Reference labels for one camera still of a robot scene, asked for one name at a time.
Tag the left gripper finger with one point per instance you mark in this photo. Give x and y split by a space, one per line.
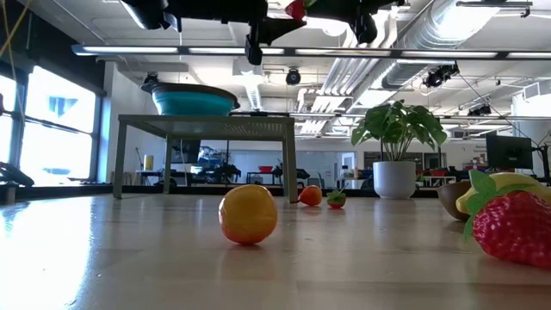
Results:
275 30

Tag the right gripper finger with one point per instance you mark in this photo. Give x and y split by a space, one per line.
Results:
365 28

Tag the red plastic strawberry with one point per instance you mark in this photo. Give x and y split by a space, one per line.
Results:
296 9
336 200
512 228

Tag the blue collapsible colander grey rim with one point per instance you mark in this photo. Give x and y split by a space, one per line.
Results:
191 105

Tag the small orange plastic fruit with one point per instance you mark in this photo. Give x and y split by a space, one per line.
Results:
311 196

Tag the linear ceiling light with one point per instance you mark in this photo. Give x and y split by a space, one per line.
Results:
206 51

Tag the black ceiling-mounted device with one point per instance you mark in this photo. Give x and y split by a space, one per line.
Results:
439 76

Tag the green perforated metal riser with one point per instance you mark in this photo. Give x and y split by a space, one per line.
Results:
206 127

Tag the potted monstera plant white pot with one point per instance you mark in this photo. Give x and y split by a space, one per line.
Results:
394 181

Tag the yellow container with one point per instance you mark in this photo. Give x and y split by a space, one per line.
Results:
149 163

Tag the orange plastic pear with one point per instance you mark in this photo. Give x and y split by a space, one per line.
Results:
247 215

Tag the black computer monitor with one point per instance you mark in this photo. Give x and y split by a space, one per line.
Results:
510 151

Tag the plastic kiwi half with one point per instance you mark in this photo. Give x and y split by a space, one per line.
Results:
452 200

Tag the yellow plastic lemon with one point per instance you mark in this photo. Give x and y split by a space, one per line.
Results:
508 181

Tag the black dome ceiling camera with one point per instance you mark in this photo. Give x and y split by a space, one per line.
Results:
293 77

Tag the black window frame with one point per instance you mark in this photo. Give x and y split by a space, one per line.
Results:
19 129

